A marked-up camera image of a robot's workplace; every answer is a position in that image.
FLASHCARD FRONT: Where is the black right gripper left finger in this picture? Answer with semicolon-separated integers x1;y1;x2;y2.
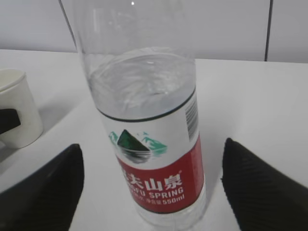
0;144;84;231

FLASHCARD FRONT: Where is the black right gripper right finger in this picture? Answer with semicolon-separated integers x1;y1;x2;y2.
221;138;308;231

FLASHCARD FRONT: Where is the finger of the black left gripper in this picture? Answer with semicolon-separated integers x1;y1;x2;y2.
0;108;21;133

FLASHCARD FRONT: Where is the white paper cup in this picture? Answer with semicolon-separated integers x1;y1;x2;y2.
0;69;44;149

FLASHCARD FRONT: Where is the Nongfu Spring water bottle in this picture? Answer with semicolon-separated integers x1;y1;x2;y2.
68;0;206;231

